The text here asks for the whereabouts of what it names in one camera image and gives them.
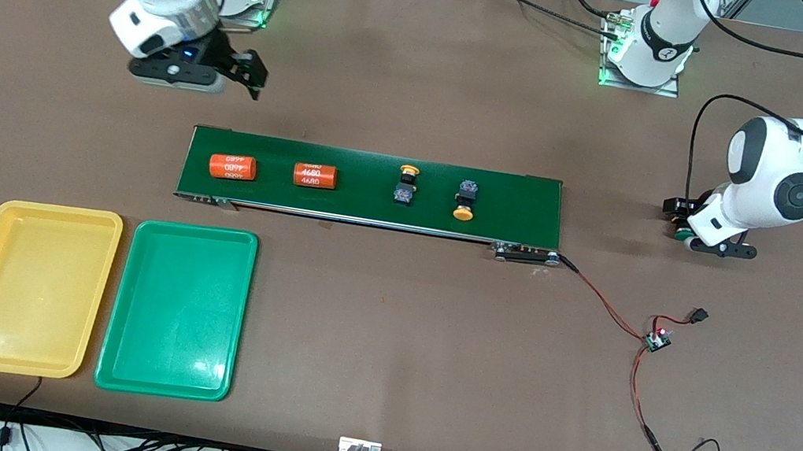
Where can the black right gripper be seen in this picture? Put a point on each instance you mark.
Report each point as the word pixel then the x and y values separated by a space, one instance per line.
pixel 228 57

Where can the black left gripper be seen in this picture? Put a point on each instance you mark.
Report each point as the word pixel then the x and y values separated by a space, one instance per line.
pixel 681 209

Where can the green mushroom push button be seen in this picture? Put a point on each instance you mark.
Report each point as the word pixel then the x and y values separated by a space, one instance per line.
pixel 682 236

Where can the orange 4680 cylinder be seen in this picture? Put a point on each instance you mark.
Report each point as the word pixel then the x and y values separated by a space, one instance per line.
pixel 315 176
pixel 232 167

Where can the yellow mushroom push button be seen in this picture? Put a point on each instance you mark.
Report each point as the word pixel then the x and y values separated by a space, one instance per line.
pixel 462 213
pixel 404 194

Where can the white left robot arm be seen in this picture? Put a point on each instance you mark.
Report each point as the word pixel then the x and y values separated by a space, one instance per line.
pixel 773 186

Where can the red-black lead with black plug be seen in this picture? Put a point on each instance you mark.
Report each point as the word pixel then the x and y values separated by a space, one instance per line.
pixel 699 315

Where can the red-black conveyor motor lead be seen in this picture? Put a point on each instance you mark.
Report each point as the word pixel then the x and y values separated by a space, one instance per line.
pixel 569 264

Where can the black speed controller board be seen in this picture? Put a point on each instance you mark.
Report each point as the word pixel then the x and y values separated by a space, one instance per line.
pixel 657 341

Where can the green conveyor belt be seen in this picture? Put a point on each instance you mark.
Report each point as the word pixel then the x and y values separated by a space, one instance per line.
pixel 359 187

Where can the red-black power supply lead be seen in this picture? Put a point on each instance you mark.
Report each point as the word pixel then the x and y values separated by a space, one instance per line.
pixel 653 441

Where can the green plastic tray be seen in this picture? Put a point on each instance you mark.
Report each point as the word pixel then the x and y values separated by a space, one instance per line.
pixel 174 311

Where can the yellow plastic tray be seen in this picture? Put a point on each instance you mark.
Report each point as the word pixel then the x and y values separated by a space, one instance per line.
pixel 25 296

